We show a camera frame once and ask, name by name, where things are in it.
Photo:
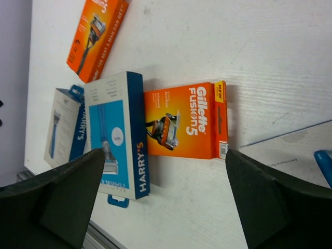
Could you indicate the grey harry's box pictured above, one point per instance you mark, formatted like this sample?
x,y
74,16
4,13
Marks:
x,y
67,132
304,153

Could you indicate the grey Harry's box left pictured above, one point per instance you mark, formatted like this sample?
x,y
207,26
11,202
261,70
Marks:
x,y
67,132

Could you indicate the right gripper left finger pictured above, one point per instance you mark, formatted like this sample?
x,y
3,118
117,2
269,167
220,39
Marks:
x,y
38,212

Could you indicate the white blue Harry's box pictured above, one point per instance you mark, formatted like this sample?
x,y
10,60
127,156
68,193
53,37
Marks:
x,y
115,116

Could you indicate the orange Gillette box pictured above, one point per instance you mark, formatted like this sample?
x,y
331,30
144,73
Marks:
x,y
96,32
188,121

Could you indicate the grey Harry's box right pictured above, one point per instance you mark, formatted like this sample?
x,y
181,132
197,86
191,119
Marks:
x,y
304,153

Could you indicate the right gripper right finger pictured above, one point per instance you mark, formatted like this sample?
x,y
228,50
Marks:
x,y
278,210

